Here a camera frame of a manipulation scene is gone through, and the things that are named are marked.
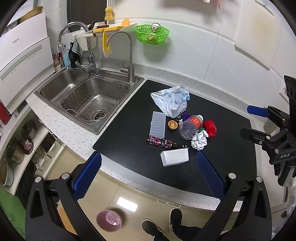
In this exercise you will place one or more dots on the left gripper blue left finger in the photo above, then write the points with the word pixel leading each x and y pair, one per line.
pixel 84 174

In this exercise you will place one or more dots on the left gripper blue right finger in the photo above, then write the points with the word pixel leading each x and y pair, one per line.
pixel 211 177

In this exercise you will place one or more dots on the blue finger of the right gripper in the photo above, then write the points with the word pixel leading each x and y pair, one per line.
pixel 257 137
pixel 255 110

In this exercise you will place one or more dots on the white paper ball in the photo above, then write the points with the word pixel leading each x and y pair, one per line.
pixel 199 141

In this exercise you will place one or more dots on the white ribbed plastic box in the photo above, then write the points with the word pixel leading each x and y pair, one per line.
pixel 174 157

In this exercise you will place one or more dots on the red cloth piece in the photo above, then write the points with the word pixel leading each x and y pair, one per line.
pixel 210 128

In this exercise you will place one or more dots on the clear bottle red label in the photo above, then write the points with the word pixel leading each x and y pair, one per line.
pixel 191 126

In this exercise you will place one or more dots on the black colourful patterned tube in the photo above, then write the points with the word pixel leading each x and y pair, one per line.
pixel 164 143

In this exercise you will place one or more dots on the clear ribbed plastic lid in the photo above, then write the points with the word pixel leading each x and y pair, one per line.
pixel 158 125

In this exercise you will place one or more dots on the white plastic bag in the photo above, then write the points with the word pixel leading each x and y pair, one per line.
pixel 173 101

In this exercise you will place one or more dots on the purple drawstring pouch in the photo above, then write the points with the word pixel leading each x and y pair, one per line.
pixel 185 116

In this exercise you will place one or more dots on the pink trash bin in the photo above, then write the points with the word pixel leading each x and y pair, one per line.
pixel 109 221

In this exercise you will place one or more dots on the tall chrome kitchen faucet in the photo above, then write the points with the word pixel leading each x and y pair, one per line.
pixel 91 68

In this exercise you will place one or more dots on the white storage drawer box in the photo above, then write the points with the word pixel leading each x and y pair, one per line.
pixel 49 158

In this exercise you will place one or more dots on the black shoe right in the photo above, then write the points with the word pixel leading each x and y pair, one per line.
pixel 175 218

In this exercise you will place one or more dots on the black shoe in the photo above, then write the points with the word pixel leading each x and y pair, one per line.
pixel 150 227
pixel 175 218

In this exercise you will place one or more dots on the steel pot on shelf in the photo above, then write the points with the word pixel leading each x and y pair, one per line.
pixel 14 152

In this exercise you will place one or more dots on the black shoe left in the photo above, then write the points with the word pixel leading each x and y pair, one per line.
pixel 150 227

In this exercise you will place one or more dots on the stainless steel sink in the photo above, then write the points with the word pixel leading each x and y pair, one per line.
pixel 55 88

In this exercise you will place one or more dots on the yellow scraper brush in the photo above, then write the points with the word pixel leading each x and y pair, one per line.
pixel 106 48

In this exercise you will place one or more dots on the white sink shelf rack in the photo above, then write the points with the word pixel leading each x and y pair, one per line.
pixel 80 36

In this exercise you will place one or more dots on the wire sink basket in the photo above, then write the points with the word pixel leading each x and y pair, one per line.
pixel 93 98

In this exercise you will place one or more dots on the green plastic wall basket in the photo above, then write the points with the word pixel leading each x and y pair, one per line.
pixel 153 34

